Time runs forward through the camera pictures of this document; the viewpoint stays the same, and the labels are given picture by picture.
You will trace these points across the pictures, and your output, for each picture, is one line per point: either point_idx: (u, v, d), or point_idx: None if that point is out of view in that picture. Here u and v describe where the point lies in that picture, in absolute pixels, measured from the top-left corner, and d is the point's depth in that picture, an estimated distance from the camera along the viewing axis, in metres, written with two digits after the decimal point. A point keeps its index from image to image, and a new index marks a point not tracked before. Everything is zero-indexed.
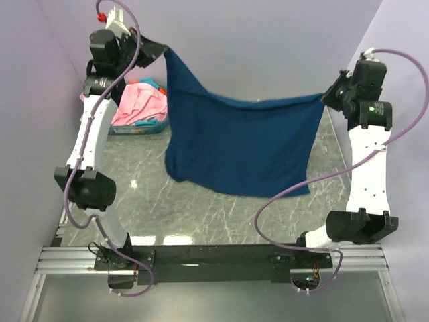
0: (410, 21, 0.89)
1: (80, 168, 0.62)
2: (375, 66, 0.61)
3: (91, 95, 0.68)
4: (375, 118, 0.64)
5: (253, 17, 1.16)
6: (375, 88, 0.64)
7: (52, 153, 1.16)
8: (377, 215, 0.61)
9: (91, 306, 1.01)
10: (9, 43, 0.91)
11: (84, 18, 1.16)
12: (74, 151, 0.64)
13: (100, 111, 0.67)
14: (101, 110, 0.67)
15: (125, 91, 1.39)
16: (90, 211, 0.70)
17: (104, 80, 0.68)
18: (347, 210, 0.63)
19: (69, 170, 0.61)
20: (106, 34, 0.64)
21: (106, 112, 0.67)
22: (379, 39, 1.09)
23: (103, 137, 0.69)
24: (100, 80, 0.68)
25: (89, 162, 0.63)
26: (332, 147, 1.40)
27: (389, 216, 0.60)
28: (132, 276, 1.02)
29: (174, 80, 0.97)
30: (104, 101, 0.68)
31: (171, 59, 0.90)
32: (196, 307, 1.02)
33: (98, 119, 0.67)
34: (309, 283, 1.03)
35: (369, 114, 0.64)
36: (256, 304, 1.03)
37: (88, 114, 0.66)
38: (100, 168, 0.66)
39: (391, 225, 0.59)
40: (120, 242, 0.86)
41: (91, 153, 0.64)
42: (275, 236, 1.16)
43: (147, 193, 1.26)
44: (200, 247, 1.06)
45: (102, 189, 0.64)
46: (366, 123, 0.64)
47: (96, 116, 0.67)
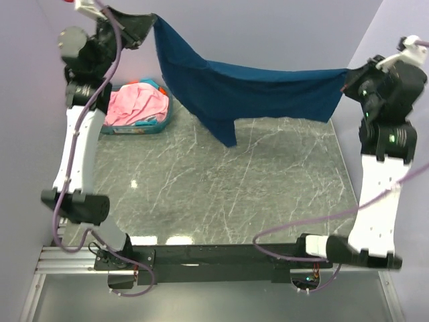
0: (409, 23, 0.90)
1: (68, 190, 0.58)
2: (406, 86, 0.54)
3: (75, 106, 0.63)
4: (393, 149, 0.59)
5: (253, 16, 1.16)
6: (404, 108, 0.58)
7: (52, 152, 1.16)
8: (381, 258, 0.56)
9: (91, 307, 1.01)
10: (9, 43, 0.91)
11: (84, 18, 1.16)
12: (60, 172, 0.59)
13: (86, 125, 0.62)
14: (86, 124, 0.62)
15: (125, 90, 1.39)
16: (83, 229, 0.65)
17: (87, 88, 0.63)
18: (349, 246, 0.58)
19: (56, 192, 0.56)
20: (76, 37, 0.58)
21: (92, 125, 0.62)
22: (380, 39, 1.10)
23: (92, 151, 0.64)
24: (82, 88, 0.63)
25: (77, 184, 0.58)
26: (332, 147, 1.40)
27: (393, 259, 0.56)
28: (132, 276, 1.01)
29: (169, 51, 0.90)
30: (90, 114, 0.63)
31: (162, 29, 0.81)
32: (196, 307, 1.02)
33: (84, 133, 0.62)
34: (309, 283, 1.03)
35: (387, 143, 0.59)
36: (257, 304, 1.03)
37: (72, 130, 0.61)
38: (90, 188, 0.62)
39: (394, 266, 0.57)
40: (119, 244, 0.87)
41: (80, 172, 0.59)
42: (275, 236, 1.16)
43: (147, 193, 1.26)
44: (200, 247, 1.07)
45: (95, 209, 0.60)
46: (383, 153, 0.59)
47: (81, 131, 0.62)
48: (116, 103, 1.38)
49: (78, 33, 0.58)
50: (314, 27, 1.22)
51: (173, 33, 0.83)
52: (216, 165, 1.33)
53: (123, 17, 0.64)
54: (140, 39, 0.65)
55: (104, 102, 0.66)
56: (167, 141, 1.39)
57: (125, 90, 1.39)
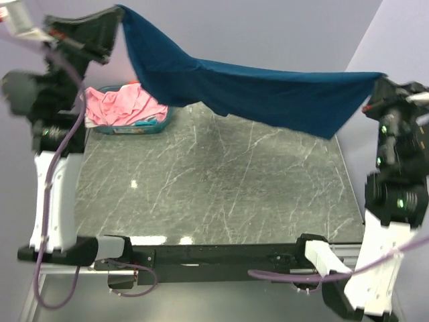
0: (414, 22, 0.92)
1: (47, 249, 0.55)
2: None
3: (43, 151, 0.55)
4: (401, 216, 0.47)
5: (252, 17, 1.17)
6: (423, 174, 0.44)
7: None
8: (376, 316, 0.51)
9: (91, 307, 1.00)
10: None
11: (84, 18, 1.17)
12: (37, 227, 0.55)
13: (57, 174, 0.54)
14: (59, 173, 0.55)
15: (125, 90, 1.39)
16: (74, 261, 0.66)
17: (56, 129, 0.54)
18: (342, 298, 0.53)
19: (33, 252, 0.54)
20: (25, 84, 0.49)
21: (64, 174, 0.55)
22: (383, 39, 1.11)
23: (71, 194, 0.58)
24: (50, 129, 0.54)
25: (55, 241, 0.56)
26: (331, 147, 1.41)
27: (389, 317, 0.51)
28: (132, 276, 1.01)
29: (143, 54, 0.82)
30: (62, 161, 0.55)
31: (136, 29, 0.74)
32: (196, 308, 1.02)
33: (57, 184, 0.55)
34: (309, 283, 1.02)
35: (393, 209, 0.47)
36: (257, 304, 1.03)
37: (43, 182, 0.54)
38: (72, 236, 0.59)
39: None
40: (120, 251, 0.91)
41: (57, 229, 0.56)
42: (275, 236, 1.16)
43: (147, 193, 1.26)
44: (200, 247, 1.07)
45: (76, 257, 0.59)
46: (389, 219, 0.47)
47: (53, 180, 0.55)
48: (116, 104, 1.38)
49: (26, 80, 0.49)
50: None
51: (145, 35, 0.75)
52: (216, 165, 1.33)
53: (78, 27, 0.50)
54: (107, 54, 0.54)
55: (77, 142, 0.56)
56: (167, 141, 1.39)
57: (125, 91, 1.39)
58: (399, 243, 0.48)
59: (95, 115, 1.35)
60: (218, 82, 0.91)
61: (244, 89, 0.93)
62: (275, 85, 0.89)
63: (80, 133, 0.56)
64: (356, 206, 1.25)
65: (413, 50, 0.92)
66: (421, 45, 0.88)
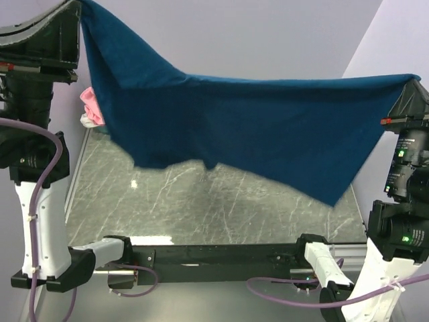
0: (409, 24, 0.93)
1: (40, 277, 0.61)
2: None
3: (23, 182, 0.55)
4: (407, 249, 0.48)
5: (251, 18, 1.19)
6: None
7: None
8: None
9: (90, 308, 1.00)
10: None
11: None
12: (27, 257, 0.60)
13: (42, 205, 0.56)
14: (43, 202, 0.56)
15: None
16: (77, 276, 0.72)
17: (32, 159, 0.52)
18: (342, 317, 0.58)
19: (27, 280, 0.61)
20: None
21: (49, 204, 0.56)
22: (380, 41, 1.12)
23: (59, 221, 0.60)
24: (27, 159, 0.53)
25: (47, 270, 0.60)
26: None
27: None
28: (132, 276, 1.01)
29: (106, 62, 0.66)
30: (45, 190, 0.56)
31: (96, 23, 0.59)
32: (196, 308, 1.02)
33: (41, 216, 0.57)
34: (308, 283, 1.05)
35: (399, 245, 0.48)
36: (257, 304, 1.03)
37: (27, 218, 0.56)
38: (65, 257, 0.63)
39: None
40: (120, 254, 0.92)
41: (47, 259, 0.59)
42: (275, 236, 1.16)
43: (147, 193, 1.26)
44: (200, 247, 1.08)
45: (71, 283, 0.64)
46: (392, 255, 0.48)
47: (38, 210, 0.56)
48: None
49: None
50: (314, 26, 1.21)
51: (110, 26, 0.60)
52: None
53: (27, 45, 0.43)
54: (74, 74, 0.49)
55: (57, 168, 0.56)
56: None
57: None
58: (400, 276, 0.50)
59: (95, 115, 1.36)
60: (204, 93, 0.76)
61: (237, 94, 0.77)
62: (275, 91, 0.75)
63: (62, 158, 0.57)
64: (355, 206, 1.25)
65: (408, 51, 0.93)
66: (416, 47, 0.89)
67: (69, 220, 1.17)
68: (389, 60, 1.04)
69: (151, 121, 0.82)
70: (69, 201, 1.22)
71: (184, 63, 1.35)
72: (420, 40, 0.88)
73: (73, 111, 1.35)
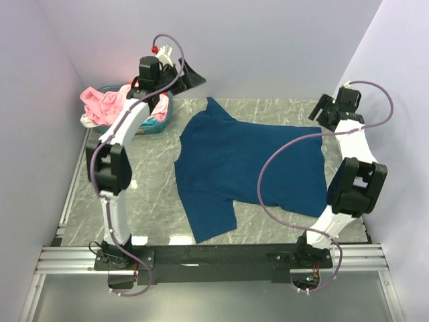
0: (410, 24, 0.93)
1: (109, 142, 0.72)
2: (348, 92, 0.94)
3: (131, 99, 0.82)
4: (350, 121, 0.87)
5: (251, 23, 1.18)
6: (351, 106, 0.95)
7: (52, 152, 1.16)
8: (366, 164, 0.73)
9: (90, 307, 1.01)
10: (10, 45, 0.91)
11: (84, 19, 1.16)
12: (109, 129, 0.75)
13: (137, 108, 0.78)
14: (138, 108, 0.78)
15: (125, 90, 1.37)
16: (104, 194, 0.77)
17: (143, 92, 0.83)
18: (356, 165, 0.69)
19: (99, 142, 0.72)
20: (151, 60, 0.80)
21: (141, 109, 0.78)
22: (379, 41, 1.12)
23: (131, 133, 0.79)
24: (141, 92, 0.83)
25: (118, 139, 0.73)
26: (332, 147, 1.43)
27: (379, 164, 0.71)
28: (132, 276, 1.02)
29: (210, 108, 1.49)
30: (141, 104, 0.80)
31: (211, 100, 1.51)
32: (196, 308, 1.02)
33: (133, 113, 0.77)
34: (309, 283, 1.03)
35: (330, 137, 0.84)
36: (257, 304, 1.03)
37: (127, 109, 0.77)
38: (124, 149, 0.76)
39: (382, 168, 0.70)
40: (123, 237, 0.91)
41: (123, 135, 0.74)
42: (275, 236, 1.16)
43: (147, 193, 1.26)
44: (200, 247, 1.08)
45: (115, 170, 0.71)
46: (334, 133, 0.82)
47: (133, 111, 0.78)
48: (116, 104, 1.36)
49: (153, 60, 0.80)
50: (316, 27, 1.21)
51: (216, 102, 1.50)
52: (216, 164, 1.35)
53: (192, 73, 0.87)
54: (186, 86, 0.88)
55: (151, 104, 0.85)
56: (167, 141, 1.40)
57: (125, 91, 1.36)
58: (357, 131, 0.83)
59: (95, 115, 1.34)
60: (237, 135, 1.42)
61: (249, 135, 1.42)
62: (279, 135, 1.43)
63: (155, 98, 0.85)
64: None
65: (409, 51, 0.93)
66: (417, 46, 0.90)
67: (70, 220, 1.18)
68: (390, 60, 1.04)
69: (205, 140, 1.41)
70: (70, 202, 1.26)
71: None
72: (421, 39, 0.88)
73: (74, 113, 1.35)
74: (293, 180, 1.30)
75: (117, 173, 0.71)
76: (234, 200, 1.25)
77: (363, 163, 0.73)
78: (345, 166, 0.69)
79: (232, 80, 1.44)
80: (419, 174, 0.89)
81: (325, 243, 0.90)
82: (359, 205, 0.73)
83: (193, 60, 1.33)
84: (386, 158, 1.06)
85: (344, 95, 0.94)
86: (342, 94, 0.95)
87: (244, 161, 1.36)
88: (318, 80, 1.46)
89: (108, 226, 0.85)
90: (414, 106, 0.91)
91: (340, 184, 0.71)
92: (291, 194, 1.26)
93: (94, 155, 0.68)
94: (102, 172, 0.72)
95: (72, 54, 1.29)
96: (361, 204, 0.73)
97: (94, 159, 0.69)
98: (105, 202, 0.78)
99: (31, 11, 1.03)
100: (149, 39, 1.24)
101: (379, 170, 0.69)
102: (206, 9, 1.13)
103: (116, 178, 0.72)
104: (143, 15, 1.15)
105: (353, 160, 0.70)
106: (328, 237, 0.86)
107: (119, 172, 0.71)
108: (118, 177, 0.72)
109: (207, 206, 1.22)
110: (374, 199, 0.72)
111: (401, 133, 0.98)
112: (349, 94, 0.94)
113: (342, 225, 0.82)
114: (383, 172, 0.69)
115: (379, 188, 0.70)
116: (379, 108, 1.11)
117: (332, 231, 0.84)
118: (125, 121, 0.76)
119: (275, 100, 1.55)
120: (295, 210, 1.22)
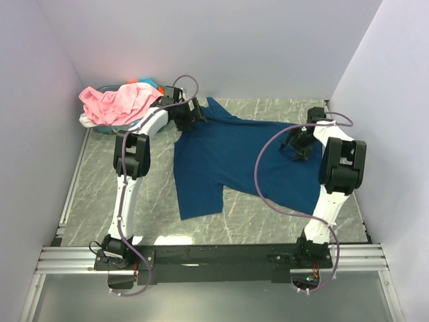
0: (409, 24, 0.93)
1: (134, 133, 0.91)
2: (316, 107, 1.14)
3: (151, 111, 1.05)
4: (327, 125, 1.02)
5: (251, 21, 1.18)
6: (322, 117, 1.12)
7: (52, 152, 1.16)
8: (348, 143, 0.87)
9: (91, 308, 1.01)
10: (9, 44, 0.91)
11: (83, 19, 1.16)
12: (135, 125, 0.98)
13: (157, 114, 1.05)
14: (159, 114, 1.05)
15: (125, 90, 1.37)
16: (122, 178, 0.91)
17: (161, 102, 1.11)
18: (338, 141, 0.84)
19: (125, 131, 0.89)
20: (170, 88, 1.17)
21: (161, 116, 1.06)
22: (379, 41, 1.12)
23: (151, 133, 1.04)
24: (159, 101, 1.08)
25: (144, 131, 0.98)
26: None
27: (359, 141, 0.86)
28: (132, 276, 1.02)
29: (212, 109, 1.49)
30: (162, 113, 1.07)
31: (210, 100, 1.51)
32: (196, 308, 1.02)
33: (154, 117, 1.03)
34: (309, 283, 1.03)
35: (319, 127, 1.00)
36: (256, 304, 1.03)
37: (150, 111, 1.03)
38: None
39: (361, 143, 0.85)
40: (127, 231, 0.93)
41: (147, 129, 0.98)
42: (275, 236, 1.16)
43: (147, 193, 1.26)
44: (200, 247, 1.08)
45: (140, 155, 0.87)
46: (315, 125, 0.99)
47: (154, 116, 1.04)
48: (115, 103, 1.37)
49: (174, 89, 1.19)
50: (316, 27, 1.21)
51: (215, 102, 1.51)
52: None
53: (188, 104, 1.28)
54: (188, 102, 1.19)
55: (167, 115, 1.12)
56: (167, 141, 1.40)
57: (123, 90, 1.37)
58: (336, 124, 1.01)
59: (94, 115, 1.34)
60: (236, 135, 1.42)
61: (247, 133, 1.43)
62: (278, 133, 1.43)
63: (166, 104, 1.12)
64: (356, 206, 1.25)
65: (409, 51, 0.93)
66: (417, 47, 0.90)
67: (70, 220, 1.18)
68: (389, 60, 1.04)
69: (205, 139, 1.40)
70: (70, 201, 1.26)
71: (184, 65, 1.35)
72: (420, 40, 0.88)
73: (74, 112, 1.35)
74: (285, 176, 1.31)
75: (141, 160, 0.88)
76: (224, 185, 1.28)
77: (345, 143, 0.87)
78: (331, 142, 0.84)
79: (233, 80, 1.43)
80: (418, 173, 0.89)
81: (325, 237, 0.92)
82: (350, 180, 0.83)
83: (193, 60, 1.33)
84: (385, 158, 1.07)
85: (315, 112, 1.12)
86: (313, 111, 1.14)
87: (244, 159, 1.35)
88: (319, 80, 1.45)
89: (118, 212, 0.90)
90: (414, 106, 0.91)
91: (330, 160, 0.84)
92: (287, 191, 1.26)
93: (124, 140, 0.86)
94: (127, 159, 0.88)
95: (71, 54, 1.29)
96: (352, 178, 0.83)
97: (124, 144, 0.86)
98: (122, 187, 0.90)
99: (31, 11, 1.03)
100: (149, 38, 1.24)
101: (359, 144, 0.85)
102: (206, 8, 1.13)
103: (139, 164, 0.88)
104: (143, 15, 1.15)
105: (336, 139, 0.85)
106: (326, 225, 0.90)
107: (143, 159, 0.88)
108: (141, 164, 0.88)
109: (206, 205, 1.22)
110: (361, 172, 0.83)
111: (399, 132, 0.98)
112: (318, 110, 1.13)
113: (337, 208, 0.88)
114: (362, 146, 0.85)
115: (362, 161, 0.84)
116: (366, 131, 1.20)
117: (330, 217, 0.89)
118: (149, 121, 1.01)
119: (275, 100, 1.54)
120: (290, 206, 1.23)
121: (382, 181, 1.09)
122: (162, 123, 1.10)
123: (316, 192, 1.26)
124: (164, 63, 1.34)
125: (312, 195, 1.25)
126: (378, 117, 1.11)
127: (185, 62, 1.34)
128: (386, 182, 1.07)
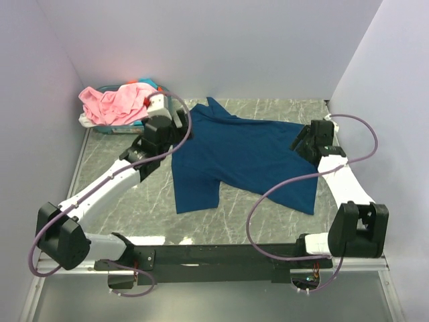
0: (409, 24, 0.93)
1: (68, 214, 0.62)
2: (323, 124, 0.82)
3: (114, 176, 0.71)
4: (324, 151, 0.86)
5: (251, 22, 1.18)
6: (328, 139, 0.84)
7: (51, 152, 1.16)
8: (364, 204, 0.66)
9: (91, 308, 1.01)
10: (9, 43, 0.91)
11: (82, 19, 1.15)
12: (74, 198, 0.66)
13: (121, 175, 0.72)
14: (123, 174, 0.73)
15: (124, 90, 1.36)
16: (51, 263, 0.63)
17: (141, 154, 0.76)
18: (352, 210, 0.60)
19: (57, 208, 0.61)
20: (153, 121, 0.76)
21: (125, 177, 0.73)
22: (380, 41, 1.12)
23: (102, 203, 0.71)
24: (139, 153, 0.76)
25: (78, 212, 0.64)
26: None
27: (377, 203, 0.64)
28: (132, 276, 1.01)
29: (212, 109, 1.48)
30: (131, 170, 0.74)
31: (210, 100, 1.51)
32: (196, 308, 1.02)
33: (116, 180, 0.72)
34: (308, 283, 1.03)
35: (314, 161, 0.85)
36: (256, 304, 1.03)
37: (109, 173, 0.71)
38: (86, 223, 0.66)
39: (383, 210, 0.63)
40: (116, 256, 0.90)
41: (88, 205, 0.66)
42: (275, 236, 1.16)
43: (147, 193, 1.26)
44: (200, 247, 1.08)
45: (68, 243, 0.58)
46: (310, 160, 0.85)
47: (116, 178, 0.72)
48: (114, 104, 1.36)
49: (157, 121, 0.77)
50: (316, 27, 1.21)
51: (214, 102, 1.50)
52: None
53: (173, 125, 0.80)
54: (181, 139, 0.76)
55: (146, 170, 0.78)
56: None
57: (123, 90, 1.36)
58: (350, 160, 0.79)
59: (94, 115, 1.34)
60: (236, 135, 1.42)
61: (247, 133, 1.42)
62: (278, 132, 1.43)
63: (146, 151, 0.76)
64: None
65: (410, 51, 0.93)
66: (417, 47, 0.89)
67: None
68: (390, 59, 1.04)
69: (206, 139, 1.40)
70: None
71: (184, 65, 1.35)
72: (421, 39, 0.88)
73: (74, 112, 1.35)
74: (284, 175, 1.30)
75: (66, 247, 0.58)
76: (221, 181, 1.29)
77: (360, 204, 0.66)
78: (344, 212, 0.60)
79: (233, 80, 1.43)
80: (418, 173, 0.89)
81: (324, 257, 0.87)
82: (368, 253, 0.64)
83: (193, 60, 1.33)
84: (385, 158, 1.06)
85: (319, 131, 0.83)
86: (316, 128, 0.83)
87: (244, 158, 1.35)
88: (320, 80, 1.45)
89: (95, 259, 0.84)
90: (414, 107, 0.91)
91: (342, 237, 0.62)
92: (286, 190, 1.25)
93: (46, 225, 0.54)
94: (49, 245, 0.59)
95: (71, 54, 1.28)
96: (371, 251, 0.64)
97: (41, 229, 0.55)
98: None
99: (30, 9, 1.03)
100: (149, 38, 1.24)
101: (381, 211, 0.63)
102: (206, 9, 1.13)
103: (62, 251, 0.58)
104: (143, 15, 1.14)
105: (352, 206, 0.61)
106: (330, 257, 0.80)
107: (66, 244, 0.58)
108: (62, 260, 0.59)
109: (205, 204, 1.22)
110: (381, 243, 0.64)
111: (399, 132, 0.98)
112: (324, 126, 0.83)
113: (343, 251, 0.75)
114: (385, 213, 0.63)
115: (383, 232, 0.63)
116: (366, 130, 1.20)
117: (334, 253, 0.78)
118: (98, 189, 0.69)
119: (275, 100, 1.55)
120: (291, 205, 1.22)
121: (382, 181, 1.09)
122: (129, 184, 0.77)
123: (312, 192, 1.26)
124: (164, 63, 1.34)
125: (311, 194, 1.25)
126: (378, 117, 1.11)
127: (185, 62, 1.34)
128: (387, 183, 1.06)
